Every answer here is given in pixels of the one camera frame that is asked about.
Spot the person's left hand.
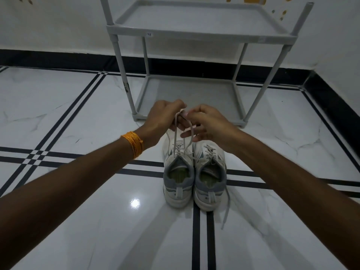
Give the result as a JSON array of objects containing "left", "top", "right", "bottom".
[{"left": 136, "top": 99, "right": 188, "bottom": 151}]

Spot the person's right hand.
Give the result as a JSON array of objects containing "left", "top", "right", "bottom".
[{"left": 180, "top": 104, "right": 246, "bottom": 155}]

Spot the person's right forearm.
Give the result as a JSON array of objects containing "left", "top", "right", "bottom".
[{"left": 231, "top": 130, "right": 360, "bottom": 270}]

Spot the person's left forearm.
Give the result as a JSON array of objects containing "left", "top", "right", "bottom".
[{"left": 0, "top": 135, "right": 135, "bottom": 270}]

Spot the orange thread wristband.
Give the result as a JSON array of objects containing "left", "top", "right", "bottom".
[{"left": 121, "top": 131, "right": 144, "bottom": 160}]

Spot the white grey sneaker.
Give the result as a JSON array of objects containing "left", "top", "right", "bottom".
[
  {"left": 162, "top": 131, "right": 195, "bottom": 209},
  {"left": 192, "top": 140, "right": 228, "bottom": 212}
]

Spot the grey plastic shoe rack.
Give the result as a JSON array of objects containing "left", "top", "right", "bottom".
[{"left": 99, "top": 0, "right": 314, "bottom": 129}]

